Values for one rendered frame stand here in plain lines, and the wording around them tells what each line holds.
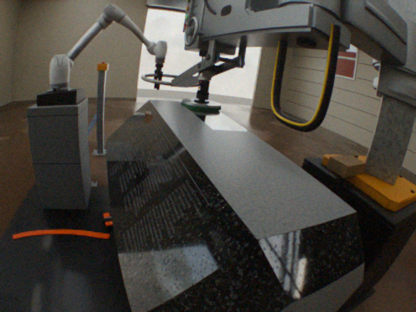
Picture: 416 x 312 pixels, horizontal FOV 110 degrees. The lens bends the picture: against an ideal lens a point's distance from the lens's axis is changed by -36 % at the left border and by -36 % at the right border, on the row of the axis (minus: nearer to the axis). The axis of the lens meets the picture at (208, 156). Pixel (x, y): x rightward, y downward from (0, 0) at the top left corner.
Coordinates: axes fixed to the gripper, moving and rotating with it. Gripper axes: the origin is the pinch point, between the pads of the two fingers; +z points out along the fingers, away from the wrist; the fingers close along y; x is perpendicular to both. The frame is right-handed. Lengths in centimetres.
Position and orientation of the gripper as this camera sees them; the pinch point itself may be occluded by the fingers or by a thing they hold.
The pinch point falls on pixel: (156, 85)
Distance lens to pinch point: 203.8
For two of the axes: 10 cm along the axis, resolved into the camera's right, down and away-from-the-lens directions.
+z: -1.6, 8.9, 4.4
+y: 6.3, 4.3, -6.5
